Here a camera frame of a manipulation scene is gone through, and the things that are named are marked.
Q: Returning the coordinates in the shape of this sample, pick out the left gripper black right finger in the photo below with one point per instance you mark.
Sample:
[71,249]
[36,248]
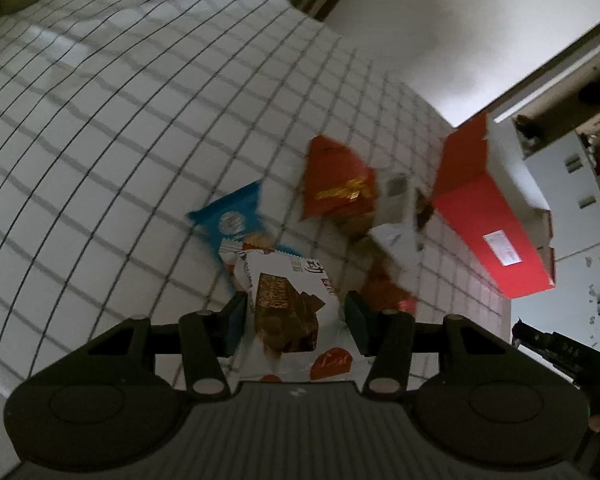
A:
[386,337]

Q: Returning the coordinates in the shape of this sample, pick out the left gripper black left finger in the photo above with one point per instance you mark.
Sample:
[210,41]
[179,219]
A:
[206,337]

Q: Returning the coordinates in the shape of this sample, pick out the white chocolate wafer bag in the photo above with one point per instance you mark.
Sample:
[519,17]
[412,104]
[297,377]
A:
[295,329]

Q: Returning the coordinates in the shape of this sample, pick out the white green snack bag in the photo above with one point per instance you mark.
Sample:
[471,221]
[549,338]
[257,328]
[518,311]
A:
[394,232]

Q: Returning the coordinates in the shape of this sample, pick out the blue cookie packet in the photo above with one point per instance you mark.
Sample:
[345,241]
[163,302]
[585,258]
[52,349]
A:
[232,224]

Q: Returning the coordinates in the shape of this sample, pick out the black snack packet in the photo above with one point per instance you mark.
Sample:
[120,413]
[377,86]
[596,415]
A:
[424,210]

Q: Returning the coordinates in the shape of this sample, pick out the red orange snack bag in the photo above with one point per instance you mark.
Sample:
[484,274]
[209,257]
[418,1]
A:
[338,185]

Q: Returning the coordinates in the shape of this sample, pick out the person's hand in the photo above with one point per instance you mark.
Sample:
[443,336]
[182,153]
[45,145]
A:
[594,423]

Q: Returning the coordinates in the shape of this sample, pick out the red cardboard box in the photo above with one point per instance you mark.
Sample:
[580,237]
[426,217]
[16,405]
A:
[509,235]

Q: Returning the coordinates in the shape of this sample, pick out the checkered white tablecloth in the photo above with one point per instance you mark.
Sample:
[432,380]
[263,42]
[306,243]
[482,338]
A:
[118,117]

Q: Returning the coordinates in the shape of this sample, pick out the white wall cabinet unit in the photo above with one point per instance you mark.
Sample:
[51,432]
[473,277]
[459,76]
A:
[566,178]

